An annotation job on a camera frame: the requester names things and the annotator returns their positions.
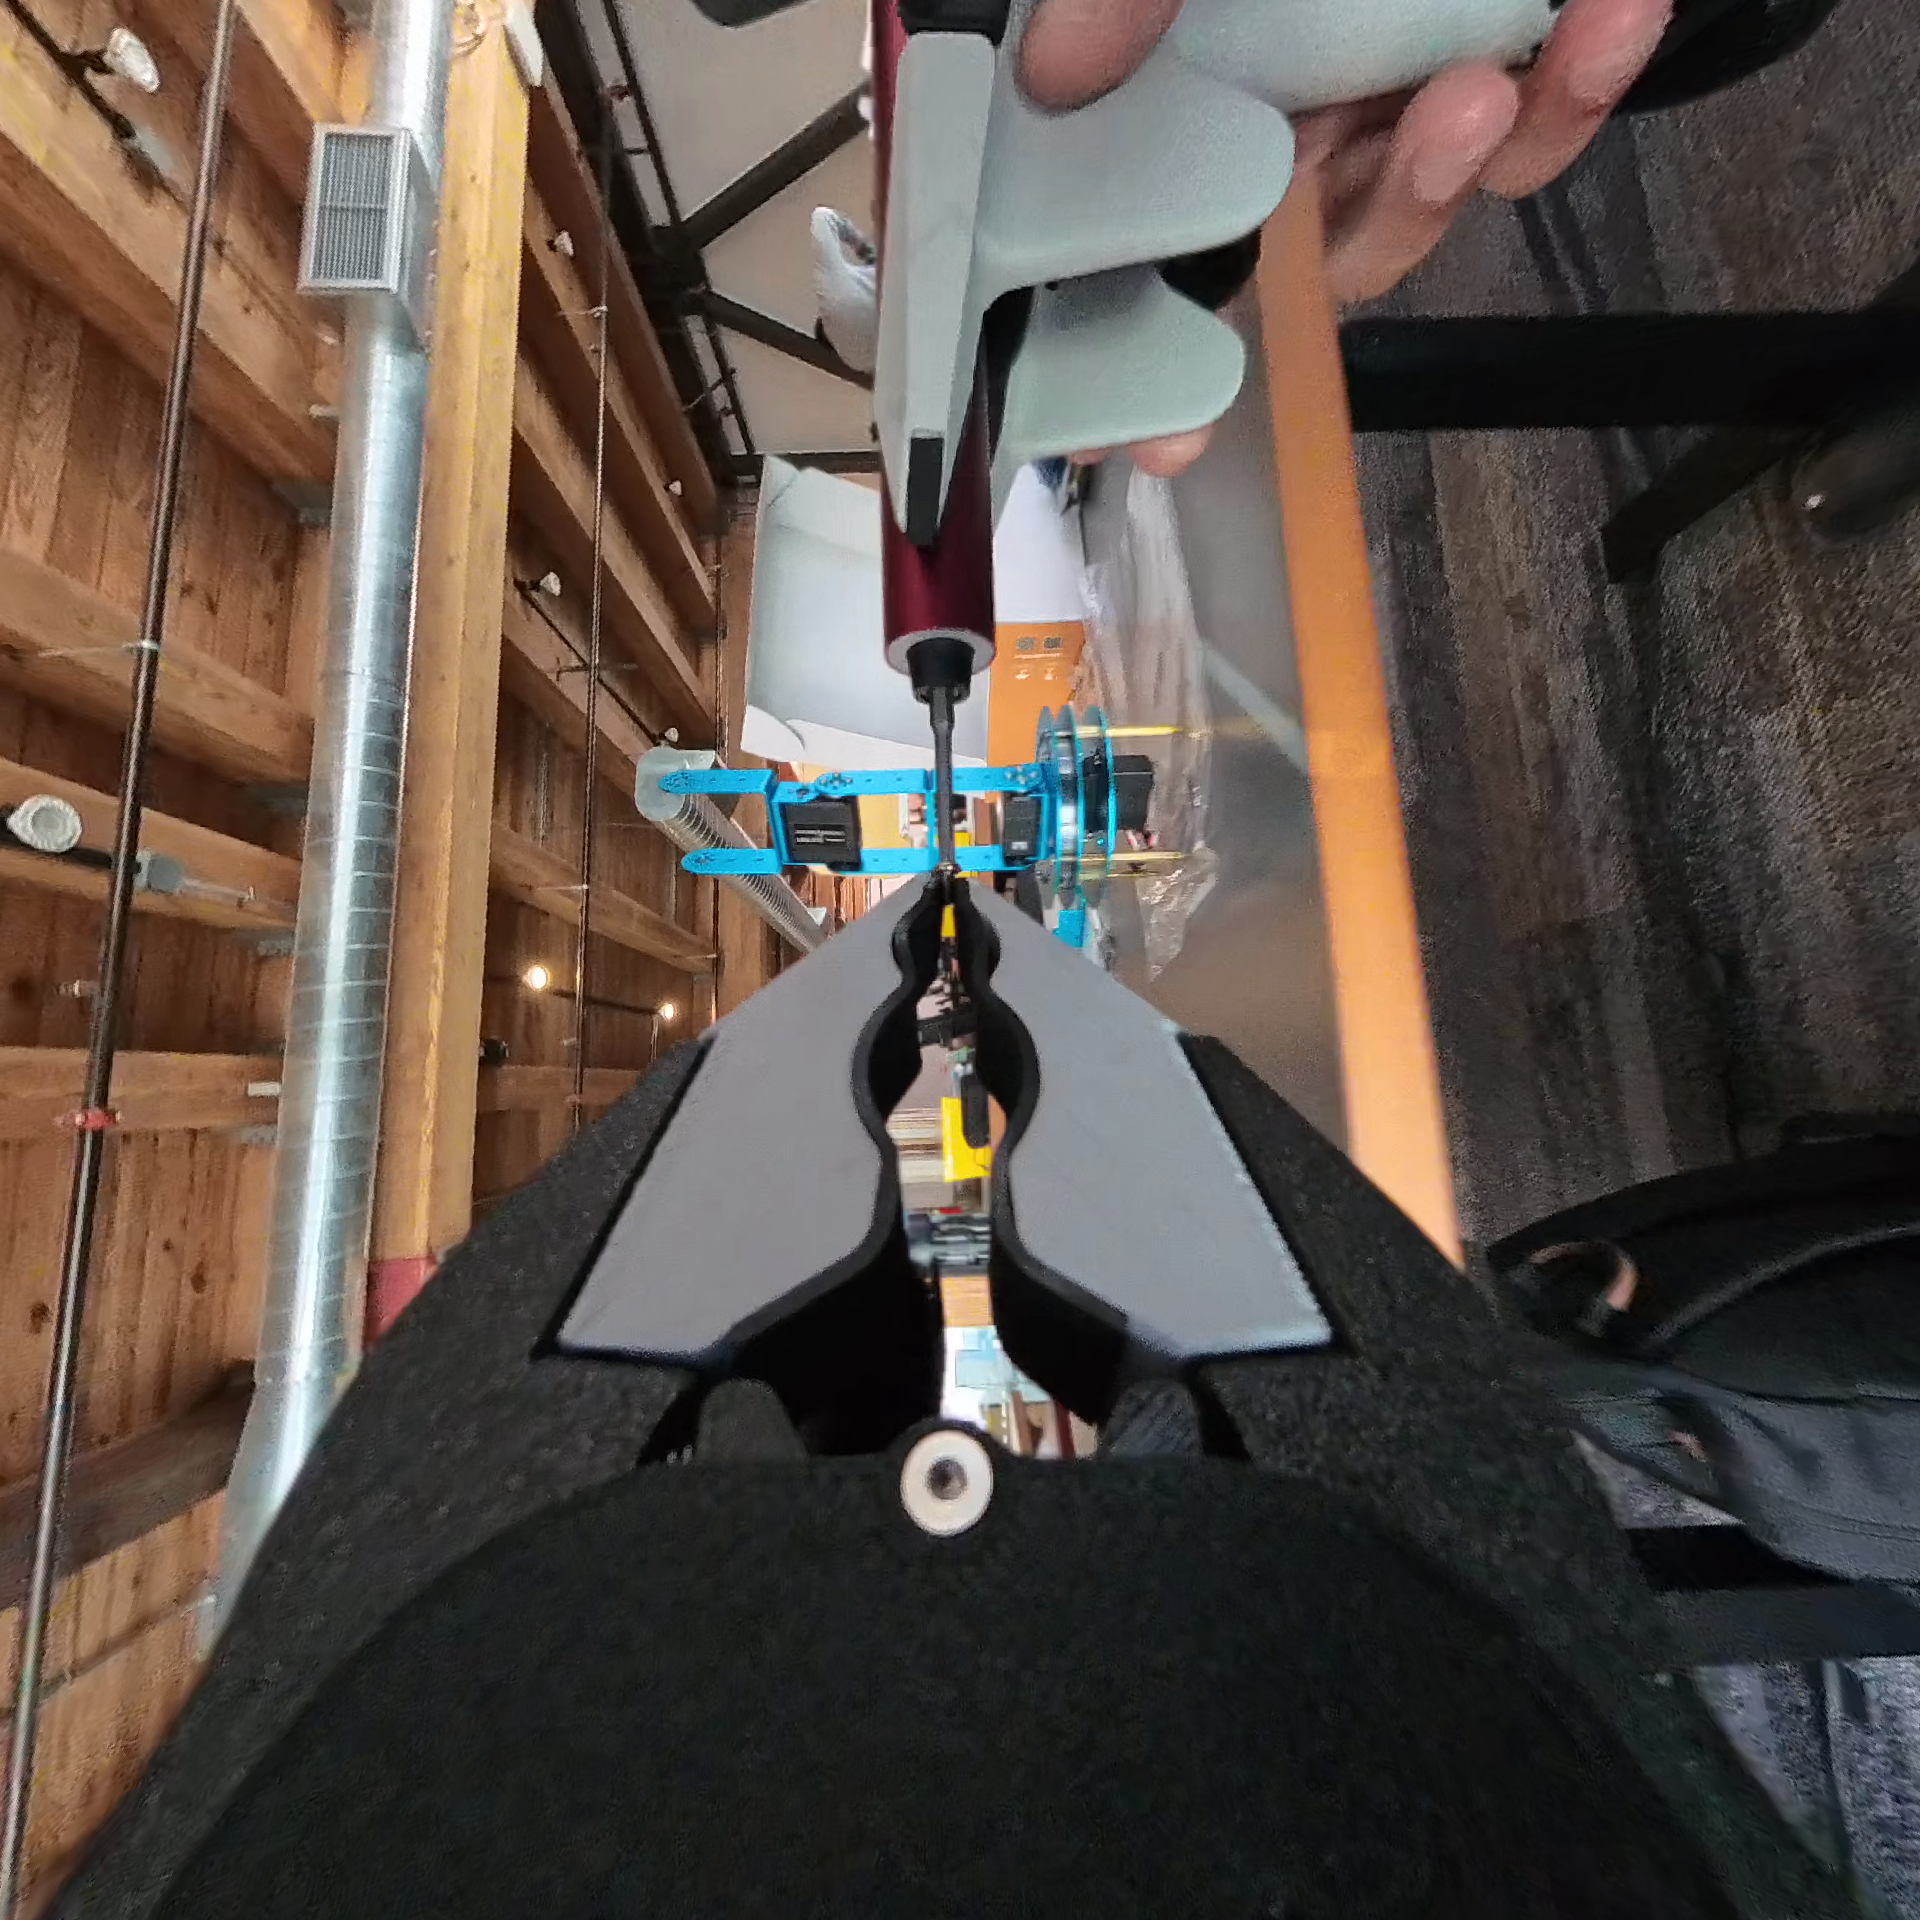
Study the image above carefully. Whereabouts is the grey desk with wooden edge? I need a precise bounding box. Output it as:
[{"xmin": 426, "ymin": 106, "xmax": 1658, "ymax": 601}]
[{"xmin": 959, "ymin": 158, "xmax": 1920, "ymax": 1277}]

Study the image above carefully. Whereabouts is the red electric screwdriver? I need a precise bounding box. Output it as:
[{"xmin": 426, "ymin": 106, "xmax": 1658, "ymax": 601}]
[{"xmin": 871, "ymin": 0, "xmax": 1003, "ymax": 885}]

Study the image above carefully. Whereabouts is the blue toy robot arm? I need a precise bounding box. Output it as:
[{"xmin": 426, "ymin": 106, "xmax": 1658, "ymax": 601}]
[{"xmin": 681, "ymin": 701, "xmax": 1202, "ymax": 951}]

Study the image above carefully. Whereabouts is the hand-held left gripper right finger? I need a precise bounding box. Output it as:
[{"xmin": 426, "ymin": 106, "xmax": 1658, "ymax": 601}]
[{"xmin": 945, "ymin": 877, "xmax": 1338, "ymax": 1365}]

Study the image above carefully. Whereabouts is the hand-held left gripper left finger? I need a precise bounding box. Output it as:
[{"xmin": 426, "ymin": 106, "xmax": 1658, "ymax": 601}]
[{"xmin": 551, "ymin": 877, "xmax": 962, "ymax": 1366}]

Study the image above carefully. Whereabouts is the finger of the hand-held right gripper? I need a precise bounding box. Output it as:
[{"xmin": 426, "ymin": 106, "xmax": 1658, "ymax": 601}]
[{"xmin": 873, "ymin": 32, "xmax": 1003, "ymax": 544}]

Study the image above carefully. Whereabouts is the person's right hand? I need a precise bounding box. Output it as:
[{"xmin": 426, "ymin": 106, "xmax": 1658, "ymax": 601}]
[{"xmin": 1020, "ymin": 0, "xmax": 1681, "ymax": 481}]

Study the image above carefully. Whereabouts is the orange and white cardboard box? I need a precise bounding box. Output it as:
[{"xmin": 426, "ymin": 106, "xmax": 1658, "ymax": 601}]
[{"xmin": 738, "ymin": 454, "xmax": 1094, "ymax": 770}]

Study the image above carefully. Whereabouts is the clear plastic bag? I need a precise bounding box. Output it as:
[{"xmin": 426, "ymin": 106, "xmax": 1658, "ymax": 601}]
[{"xmin": 1078, "ymin": 480, "xmax": 1309, "ymax": 979}]

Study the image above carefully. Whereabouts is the black backpack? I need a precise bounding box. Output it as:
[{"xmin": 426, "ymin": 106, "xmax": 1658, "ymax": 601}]
[{"xmin": 1485, "ymin": 1183, "xmax": 1920, "ymax": 1592}]

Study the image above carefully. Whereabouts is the white air vent grille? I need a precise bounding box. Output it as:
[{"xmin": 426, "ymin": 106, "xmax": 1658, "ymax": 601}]
[{"xmin": 298, "ymin": 123, "xmax": 414, "ymax": 297}]

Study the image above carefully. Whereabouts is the short spiral duct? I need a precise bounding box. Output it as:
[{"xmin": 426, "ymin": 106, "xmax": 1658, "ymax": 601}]
[{"xmin": 634, "ymin": 744, "xmax": 825, "ymax": 951}]

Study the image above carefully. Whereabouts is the silver ventilation duct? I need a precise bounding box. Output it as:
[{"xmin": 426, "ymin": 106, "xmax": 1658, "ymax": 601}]
[{"xmin": 201, "ymin": 0, "xmax": 459, "ymax": 1658}]

